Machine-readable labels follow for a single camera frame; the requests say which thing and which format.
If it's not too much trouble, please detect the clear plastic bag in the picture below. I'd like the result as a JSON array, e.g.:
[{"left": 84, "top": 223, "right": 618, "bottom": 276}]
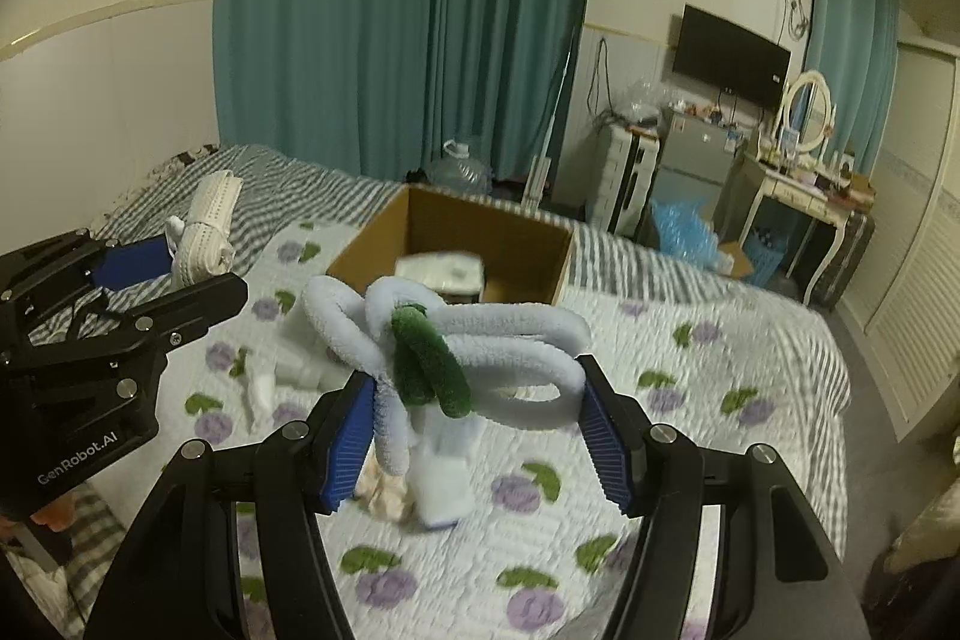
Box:
[{"left": 611, "top": 77, "right": 680, "bottom": 124}]

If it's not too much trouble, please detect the floral quilted blanket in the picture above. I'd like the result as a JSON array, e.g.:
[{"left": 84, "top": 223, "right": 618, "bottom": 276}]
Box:
[{"left": 154, "top": 220, "right": 852, "bottom": 640}]

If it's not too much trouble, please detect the white knitted rolled cloth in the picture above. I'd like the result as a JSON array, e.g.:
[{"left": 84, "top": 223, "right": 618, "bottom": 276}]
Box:
[{"left": 165, "top": 169, "right": 247, "bottom": 293}]

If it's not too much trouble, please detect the white packet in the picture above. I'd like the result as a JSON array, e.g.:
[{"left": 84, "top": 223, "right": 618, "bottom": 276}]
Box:
[{"left": 394, "top": 250, "right": 485, "bottom": 300}]

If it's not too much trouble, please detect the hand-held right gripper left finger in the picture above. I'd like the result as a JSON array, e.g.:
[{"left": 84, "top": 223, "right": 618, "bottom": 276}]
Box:
[{"left": 82, "top": 376, "right": 377, "bottom": 640}]

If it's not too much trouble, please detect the blue plastic bag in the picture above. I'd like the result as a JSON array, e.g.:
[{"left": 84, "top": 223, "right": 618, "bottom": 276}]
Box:
[{"left": 649, "top": 196, "right": 721, "bottom": 270}]

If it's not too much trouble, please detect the brown cardboard box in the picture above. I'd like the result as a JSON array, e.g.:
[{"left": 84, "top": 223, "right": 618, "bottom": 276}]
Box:
[{"left": 327, "top": 185, "right": 576, "bottom": 311}]

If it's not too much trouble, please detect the oval white vanity mirror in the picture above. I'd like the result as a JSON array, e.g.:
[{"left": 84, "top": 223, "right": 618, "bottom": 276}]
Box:
[{"left": 772, "top": 71, "right": 836, "bottom": 155}]

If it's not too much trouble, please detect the small grey fridge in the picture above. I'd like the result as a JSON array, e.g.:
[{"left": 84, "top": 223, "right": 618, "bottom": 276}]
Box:
[{"left": 651, "top": 111, "right": 745, "bottom": 229}]

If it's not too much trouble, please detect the green fuzzy loop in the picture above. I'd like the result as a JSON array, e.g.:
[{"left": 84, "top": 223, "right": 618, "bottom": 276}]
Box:
[{"left": 388, "top": 304, "right": 475, "bottom": 419}]

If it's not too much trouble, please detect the white louvred wardrobe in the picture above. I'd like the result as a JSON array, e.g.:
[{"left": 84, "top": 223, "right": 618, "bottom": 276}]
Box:
[{"left": 838, "top": 38, "right": 960, "bottom": 442}]

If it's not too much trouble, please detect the blue plastic basket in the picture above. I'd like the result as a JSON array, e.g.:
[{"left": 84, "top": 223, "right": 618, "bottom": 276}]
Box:
[{"left": 742, "top": 227, "right": 788, "bottom": 289}]

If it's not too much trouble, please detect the white plastic block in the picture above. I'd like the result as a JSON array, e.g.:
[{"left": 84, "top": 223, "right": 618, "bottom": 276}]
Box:
[{"left": 276, "top": 302, "right": 353, "bottom": 392}]

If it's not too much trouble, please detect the white fuzzy looped band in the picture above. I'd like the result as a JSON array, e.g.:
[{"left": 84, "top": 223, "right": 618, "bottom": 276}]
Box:
[{"left": 304, "top": 276, "right": 593, "bottom": 477}]

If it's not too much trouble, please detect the grey striped bed sheet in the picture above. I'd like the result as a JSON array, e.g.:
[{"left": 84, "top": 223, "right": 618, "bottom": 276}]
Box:
[{"left": 0, "top": 143, "right": 852, "bottom": 640}]

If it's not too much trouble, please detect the clear water jug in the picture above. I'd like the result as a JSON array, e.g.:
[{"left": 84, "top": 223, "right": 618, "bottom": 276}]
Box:
[{"left": 426, "top": 138, "right": 493, "bottom": 199}]

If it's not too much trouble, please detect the black wall television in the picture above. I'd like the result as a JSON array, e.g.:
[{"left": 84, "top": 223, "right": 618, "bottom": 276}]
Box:
[{"left": 672, "top": 5, "right": 793, "bottom": 110}]

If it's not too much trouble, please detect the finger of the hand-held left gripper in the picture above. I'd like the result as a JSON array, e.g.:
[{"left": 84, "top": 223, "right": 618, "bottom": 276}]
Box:
[
  {"left": 13, "top": 274, "right": 250, "bottom": 365},
  {"left": 0, "top": 229, "right": 173, "bottom": 313}
]

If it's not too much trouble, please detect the narrow teal curtain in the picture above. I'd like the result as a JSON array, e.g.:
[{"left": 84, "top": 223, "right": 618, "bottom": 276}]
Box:
[{"left": 802, "top": 0, "right": 901, "bottom": 176}]

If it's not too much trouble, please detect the wide teal curtain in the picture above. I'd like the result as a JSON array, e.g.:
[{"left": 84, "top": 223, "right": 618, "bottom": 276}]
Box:
[{"left": 214, "top": 0, "right": 601, "bottom": 185}]

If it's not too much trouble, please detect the white dressing table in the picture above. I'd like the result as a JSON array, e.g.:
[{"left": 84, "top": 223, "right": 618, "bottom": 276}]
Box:
[{"left": 731, "top": 149, "right": 863, "bottom": 305}]

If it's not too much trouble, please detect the white drawer cabinet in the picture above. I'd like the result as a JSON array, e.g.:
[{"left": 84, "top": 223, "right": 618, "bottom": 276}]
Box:
[{"left": 586, "top": 124, "right": 661, "bottom": 235}]

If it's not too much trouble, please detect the dark suitcase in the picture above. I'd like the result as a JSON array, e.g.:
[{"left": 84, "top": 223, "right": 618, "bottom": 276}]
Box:
[{"left": 814, "top": 211, "right": 877, "bottom": 311}]

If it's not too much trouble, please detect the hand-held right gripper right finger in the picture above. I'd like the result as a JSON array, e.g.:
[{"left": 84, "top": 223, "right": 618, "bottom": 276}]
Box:
[{"left": 574, "top": 355, "right": 880, "bottom": 640}]

